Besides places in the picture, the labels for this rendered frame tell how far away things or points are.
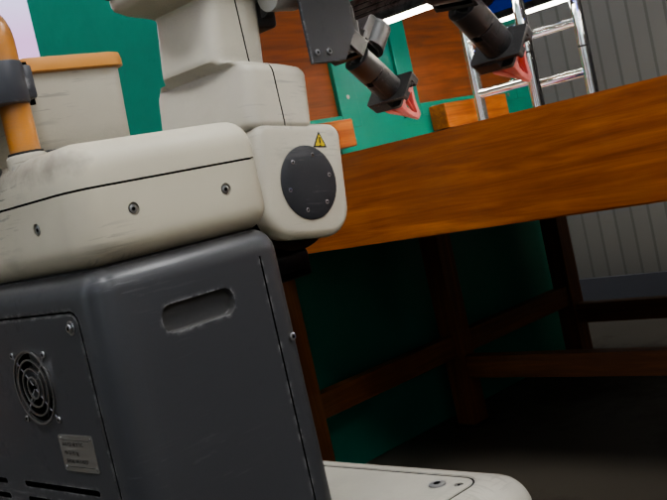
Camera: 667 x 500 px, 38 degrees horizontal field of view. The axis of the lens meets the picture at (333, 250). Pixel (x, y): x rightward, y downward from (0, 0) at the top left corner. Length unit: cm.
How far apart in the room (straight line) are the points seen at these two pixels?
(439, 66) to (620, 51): 107
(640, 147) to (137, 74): 123
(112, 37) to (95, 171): 145
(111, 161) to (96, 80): 22
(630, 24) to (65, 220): 302
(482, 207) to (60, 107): 84
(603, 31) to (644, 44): 17
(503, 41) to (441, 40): 126
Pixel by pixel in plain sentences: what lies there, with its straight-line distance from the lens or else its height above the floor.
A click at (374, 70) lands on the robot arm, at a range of 195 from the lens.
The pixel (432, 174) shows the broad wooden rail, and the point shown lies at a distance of 179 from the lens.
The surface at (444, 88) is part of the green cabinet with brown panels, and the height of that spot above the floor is 91.
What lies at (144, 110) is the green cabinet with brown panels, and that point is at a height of 97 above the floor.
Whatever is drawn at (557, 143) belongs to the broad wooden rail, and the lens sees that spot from 164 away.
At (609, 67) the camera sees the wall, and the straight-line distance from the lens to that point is 383.
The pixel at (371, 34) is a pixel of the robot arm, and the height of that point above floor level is 98.
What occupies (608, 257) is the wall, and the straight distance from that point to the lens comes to 394.
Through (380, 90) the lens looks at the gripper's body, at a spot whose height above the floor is 87.
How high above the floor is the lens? 72
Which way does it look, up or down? 4 degrees down
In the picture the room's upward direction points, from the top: 13 degrees counter-clockwise
